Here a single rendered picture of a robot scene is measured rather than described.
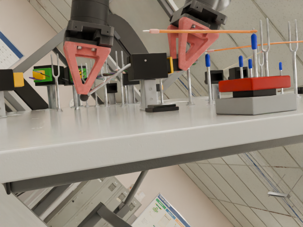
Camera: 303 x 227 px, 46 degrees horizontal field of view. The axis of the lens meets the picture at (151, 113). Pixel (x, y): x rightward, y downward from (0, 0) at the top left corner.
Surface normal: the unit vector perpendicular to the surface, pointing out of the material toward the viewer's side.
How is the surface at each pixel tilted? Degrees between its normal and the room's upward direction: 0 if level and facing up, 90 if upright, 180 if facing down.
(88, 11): 103
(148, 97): 98
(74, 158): 90
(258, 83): 90
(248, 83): 143
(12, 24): 90
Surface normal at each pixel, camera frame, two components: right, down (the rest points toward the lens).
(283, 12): -0.68, 0.67
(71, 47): 0.23, 0.38
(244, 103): -0.89, 0.09
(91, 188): 0.34, -0.11
